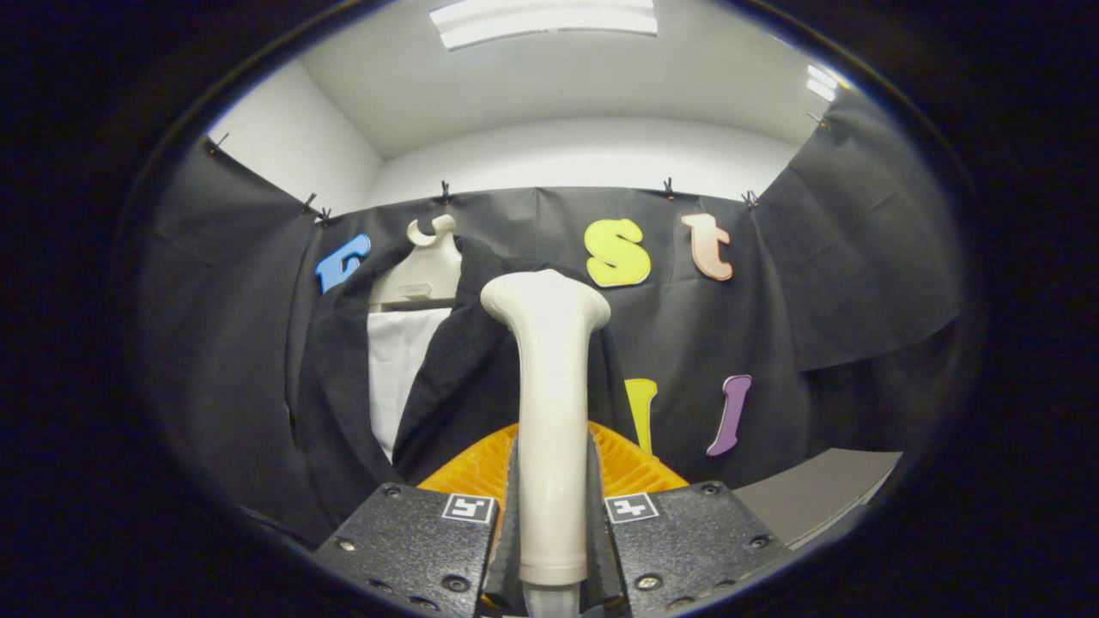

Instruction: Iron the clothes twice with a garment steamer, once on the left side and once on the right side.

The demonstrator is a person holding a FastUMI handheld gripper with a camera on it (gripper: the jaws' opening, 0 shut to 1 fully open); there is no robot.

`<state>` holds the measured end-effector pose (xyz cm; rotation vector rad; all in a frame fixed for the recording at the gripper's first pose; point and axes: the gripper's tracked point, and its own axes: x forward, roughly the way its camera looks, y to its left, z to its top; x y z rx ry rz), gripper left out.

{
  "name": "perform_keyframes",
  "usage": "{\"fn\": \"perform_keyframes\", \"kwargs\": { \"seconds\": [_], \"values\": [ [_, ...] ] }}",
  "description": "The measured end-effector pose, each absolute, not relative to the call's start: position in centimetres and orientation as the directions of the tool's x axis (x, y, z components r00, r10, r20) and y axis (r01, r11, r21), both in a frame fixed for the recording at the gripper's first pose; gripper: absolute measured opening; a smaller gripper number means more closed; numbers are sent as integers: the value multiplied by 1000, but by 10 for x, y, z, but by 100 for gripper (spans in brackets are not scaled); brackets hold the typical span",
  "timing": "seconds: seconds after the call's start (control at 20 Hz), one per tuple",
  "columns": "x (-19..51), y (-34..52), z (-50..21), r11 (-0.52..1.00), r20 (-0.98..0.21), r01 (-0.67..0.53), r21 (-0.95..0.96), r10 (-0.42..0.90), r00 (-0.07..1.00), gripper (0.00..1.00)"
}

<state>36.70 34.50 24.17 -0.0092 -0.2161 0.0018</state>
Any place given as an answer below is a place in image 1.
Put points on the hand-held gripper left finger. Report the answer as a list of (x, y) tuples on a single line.
[(508, 549)]

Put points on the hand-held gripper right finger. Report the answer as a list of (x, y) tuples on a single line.
[(597, 549)]

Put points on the black blazer jacket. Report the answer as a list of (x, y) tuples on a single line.
[(455, 386)]

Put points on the grey cabinet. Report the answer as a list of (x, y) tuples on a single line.
[(816, 489)]

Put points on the cream plastic hanger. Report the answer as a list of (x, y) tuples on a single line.
[(425, 275)]

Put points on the row of small black clips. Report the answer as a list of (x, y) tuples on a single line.
[(445, 190)]

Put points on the black backdrop cloth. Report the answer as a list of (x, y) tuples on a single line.
[(859, 257)]

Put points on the small ceiling light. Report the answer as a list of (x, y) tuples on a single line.
[(822, 83)]

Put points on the long ceiling light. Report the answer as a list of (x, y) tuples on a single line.
[(541, 21)]

